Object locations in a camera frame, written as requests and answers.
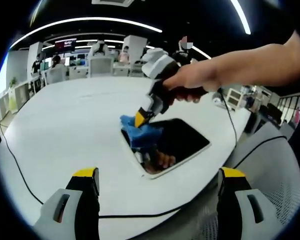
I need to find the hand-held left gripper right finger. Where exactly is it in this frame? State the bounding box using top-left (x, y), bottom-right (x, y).
top-left (216, 167), bottom-right (279, 240)

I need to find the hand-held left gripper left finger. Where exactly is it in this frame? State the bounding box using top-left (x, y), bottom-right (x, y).
top-left (33, 166), bottom-right (101, 240)

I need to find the blue cleaning cloth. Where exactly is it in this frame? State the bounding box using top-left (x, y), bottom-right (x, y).
top-left (119, 114), bottom-right (165, 150)

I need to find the black tablet with white frame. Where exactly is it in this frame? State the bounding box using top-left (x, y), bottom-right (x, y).
top-left (120, 118), bottom-right (212, 180)

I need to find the person's right hand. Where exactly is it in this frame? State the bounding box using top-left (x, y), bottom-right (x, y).
top-left (162, 58), bottom-right (224, 106)

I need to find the grey mesh chair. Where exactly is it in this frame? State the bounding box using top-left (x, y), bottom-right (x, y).
top-left (224, 121), bottom-right (300, 240)

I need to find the white office chair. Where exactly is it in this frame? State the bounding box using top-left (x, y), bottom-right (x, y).
top-left (89, 56), bottom-right (114, 78)

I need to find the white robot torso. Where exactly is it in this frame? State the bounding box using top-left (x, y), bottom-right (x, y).
top-left (90, 40), bottom-right (110, 58)

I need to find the ceiling air vent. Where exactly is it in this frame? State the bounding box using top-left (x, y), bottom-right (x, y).
top-left (91, 0), bottom-right (136, 7)

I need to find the long curved ceiling light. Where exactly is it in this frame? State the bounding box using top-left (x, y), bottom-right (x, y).
top-left (9, 16), bottom-right (164, 50)

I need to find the small white cabinet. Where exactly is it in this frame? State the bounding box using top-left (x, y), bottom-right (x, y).
top-left (227, 87), bottom-right (242, 109)

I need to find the red display screen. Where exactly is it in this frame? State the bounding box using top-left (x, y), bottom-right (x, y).
top-left (54, 37), bottom-right (77, 50)

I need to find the short ceiling light strip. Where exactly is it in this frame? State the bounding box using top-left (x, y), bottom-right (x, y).
top-left (230, 0), bottom-right (252, 36)

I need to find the black railing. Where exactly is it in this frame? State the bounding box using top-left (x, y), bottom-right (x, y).
top-left (277, 91), bottom-right (300, 124)

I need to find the white shelf unit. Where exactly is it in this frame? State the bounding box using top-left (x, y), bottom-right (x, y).
top-left (0, 81), bottom-right (34, 116)

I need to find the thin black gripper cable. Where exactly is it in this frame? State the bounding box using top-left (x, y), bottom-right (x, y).
top-left (216, 86), bottom-right (239, 149)

